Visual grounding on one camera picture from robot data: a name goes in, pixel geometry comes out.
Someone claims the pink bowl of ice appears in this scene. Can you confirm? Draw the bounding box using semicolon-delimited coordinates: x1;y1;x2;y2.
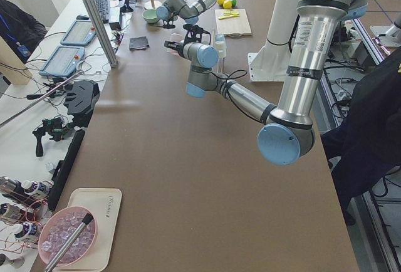
38;206;97;267

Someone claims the pink plastic cup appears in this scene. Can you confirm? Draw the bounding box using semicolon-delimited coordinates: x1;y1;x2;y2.
167;33;184;56

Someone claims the wooden cutting board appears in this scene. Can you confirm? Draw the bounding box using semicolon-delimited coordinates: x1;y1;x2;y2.
214;9;252;36

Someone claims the grey folded cloth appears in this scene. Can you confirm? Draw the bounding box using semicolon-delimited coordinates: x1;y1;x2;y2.
129;36;149;51

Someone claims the black computer mouse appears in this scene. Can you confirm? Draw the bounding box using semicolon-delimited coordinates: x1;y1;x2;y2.
76;14;90;21

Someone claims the blue teach pendant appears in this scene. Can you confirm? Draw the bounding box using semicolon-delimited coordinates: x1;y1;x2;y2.
39;45;85;77
60;20;96;46

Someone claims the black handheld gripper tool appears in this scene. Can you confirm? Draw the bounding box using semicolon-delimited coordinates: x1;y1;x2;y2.
32;117;75;157

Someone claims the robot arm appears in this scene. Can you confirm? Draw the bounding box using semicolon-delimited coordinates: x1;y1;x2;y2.
157;0;367;165
156;0;217;28

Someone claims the light blue cup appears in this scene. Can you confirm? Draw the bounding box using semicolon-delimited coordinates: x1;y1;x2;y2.
214;33;226;42

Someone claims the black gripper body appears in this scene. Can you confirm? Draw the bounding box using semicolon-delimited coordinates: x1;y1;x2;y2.
162;17;177;29
164;41;185;58

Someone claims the aluminium frame post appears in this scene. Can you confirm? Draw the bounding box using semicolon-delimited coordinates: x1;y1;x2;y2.
82;0;118;68

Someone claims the black plastic gripper housing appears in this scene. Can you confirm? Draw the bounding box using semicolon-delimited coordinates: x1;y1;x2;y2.
64;80;100;127

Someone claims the white cup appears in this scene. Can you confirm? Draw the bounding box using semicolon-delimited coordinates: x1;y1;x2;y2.
214;40;227;58

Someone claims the metal rod black tip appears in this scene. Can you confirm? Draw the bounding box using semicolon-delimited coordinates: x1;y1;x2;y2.
44;213;93;272

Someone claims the black keyboard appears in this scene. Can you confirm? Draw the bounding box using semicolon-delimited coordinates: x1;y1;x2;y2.
93;0;110;23

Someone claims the mint green bowl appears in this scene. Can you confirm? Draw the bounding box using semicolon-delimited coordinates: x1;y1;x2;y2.
142;9;160;24

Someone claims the white wire cup holder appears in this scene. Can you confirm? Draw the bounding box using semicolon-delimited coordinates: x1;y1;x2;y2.
207;28;225;75

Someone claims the cream plastic tray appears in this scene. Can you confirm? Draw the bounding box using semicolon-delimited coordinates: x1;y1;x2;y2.
61;187;123;271

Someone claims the yellow plastic knife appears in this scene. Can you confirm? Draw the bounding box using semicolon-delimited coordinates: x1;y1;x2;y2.
218;14;239;20

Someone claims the black flat bar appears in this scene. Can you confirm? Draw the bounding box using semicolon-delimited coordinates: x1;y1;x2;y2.
48;130;86;212

